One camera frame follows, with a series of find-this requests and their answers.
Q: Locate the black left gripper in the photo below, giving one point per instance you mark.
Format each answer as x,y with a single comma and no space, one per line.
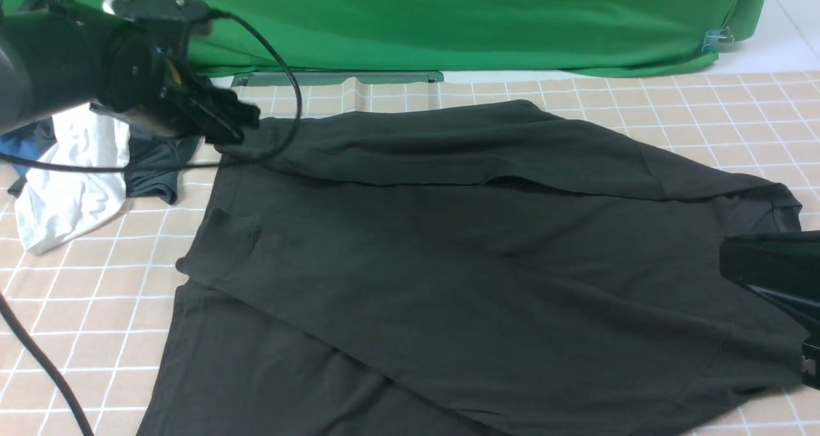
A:
159,93

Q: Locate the dark gray long-sleeved shirt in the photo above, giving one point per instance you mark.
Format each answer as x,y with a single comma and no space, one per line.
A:
484,270

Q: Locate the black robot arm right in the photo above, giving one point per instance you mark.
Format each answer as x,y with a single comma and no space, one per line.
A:
783,269

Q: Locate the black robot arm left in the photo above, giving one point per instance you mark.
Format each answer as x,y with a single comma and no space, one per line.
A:
52,58

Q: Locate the blue garment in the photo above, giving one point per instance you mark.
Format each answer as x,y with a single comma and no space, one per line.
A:
30,142

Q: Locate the white crumpled garment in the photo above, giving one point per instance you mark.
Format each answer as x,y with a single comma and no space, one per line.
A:
56,207

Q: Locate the checkered beige tablecloth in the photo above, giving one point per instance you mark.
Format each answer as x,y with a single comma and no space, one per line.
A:
100,305

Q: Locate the gray metal base bar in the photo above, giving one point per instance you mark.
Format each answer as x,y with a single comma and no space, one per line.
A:
325,77

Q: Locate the green backdrop cloth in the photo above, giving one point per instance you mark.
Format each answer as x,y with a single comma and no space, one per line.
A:
599,38

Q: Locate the blue binder clip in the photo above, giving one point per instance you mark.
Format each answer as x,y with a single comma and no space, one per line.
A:
715,38

